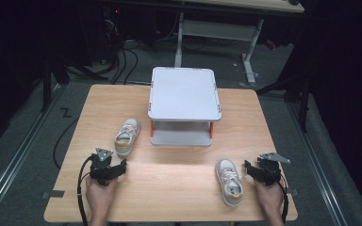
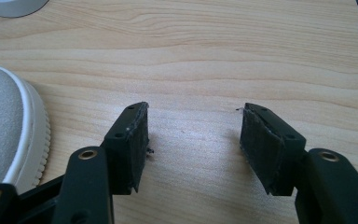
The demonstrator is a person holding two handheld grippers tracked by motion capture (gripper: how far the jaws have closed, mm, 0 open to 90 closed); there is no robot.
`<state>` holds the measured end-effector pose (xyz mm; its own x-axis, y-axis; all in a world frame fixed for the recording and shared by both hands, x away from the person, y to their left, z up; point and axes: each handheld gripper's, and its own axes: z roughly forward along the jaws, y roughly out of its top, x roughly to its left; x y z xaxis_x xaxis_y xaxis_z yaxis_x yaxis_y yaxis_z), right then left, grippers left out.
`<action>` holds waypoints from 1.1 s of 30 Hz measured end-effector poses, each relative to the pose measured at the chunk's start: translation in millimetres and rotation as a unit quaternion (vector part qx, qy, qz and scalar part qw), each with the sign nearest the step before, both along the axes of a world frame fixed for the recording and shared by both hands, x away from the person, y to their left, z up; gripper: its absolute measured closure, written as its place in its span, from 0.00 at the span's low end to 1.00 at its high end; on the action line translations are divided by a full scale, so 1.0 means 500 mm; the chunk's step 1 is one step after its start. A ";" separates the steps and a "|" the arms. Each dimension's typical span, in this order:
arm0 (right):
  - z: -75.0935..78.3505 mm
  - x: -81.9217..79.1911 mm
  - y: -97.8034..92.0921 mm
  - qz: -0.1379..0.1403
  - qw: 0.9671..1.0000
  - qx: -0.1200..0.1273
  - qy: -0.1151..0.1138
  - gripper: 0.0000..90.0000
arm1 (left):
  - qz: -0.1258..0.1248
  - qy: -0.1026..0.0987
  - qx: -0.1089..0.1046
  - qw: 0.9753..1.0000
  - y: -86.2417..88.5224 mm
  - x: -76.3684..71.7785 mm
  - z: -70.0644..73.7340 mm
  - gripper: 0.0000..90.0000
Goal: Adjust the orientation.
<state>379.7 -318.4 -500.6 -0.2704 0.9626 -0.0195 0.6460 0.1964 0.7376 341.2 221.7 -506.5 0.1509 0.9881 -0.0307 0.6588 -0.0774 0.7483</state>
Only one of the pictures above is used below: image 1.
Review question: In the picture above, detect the black computer tower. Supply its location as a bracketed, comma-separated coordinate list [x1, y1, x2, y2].
[101, 5, 124, 64]

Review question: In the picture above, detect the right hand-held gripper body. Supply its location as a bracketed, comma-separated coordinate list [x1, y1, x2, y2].
[255, 152, 291, 186]

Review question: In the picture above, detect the desk with white frame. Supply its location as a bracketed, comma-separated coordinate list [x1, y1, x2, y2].
[173, 0, 305, 87]

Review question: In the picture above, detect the white two-tier shoe rack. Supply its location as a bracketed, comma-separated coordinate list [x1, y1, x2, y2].
[147, 66, 223, 148]

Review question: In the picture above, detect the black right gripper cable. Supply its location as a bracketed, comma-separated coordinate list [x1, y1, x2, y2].
[277, 172, 290, 224]

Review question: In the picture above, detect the black metal stand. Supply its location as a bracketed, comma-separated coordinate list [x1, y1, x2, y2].
[40, 51, 72, 114]
[255, 60, 313, 134]

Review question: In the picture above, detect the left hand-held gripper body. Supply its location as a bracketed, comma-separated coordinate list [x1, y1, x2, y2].
[89, 147, 121, 186]

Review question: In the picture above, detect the black cable on floor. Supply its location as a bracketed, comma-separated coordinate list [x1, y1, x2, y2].
[52, 115, 80, 170]

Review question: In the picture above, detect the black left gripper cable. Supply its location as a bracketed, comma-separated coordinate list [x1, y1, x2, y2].
[76, 154, 96, 226]

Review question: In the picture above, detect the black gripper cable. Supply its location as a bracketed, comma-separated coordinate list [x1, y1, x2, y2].
[76, 154, 96, 226]
[277, 172, 290, 224]

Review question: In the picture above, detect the metal floor rail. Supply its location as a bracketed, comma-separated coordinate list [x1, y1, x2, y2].
[0, 84, 64, 218]
[286, 103, 349, 226]

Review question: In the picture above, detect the bundle of black floor cables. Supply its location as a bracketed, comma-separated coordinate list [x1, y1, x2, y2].
[107, 37, 140, 86]

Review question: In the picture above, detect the white and yellow sneaker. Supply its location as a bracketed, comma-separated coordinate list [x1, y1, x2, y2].
[214, 158, 245, 208]
[113, 117, 141, 157]

